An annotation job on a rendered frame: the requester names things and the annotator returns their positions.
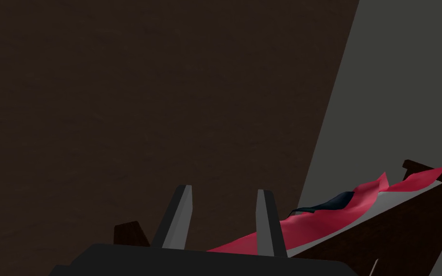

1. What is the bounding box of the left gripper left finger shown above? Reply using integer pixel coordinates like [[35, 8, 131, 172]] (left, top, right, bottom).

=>
[[151, 184, 193, 250]]

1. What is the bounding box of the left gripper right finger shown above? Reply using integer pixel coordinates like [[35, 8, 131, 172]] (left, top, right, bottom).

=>
[[256, 188, 288, 258]]

